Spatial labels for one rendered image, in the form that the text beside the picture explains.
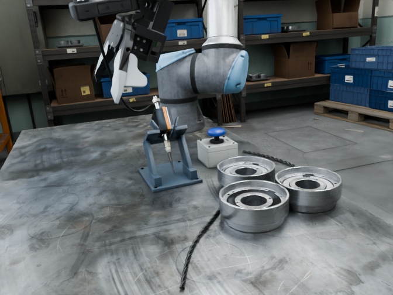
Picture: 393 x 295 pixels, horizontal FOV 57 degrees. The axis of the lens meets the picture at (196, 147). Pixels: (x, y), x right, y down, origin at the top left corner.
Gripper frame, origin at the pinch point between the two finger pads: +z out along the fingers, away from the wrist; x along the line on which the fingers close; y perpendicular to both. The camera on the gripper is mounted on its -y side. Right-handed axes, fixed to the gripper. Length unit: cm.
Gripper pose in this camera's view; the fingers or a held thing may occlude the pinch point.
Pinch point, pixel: (102, 92)
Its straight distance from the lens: 71.3
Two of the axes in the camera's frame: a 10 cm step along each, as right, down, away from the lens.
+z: -3.6, 9.0, 2.4
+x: -4.4, -3.9, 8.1
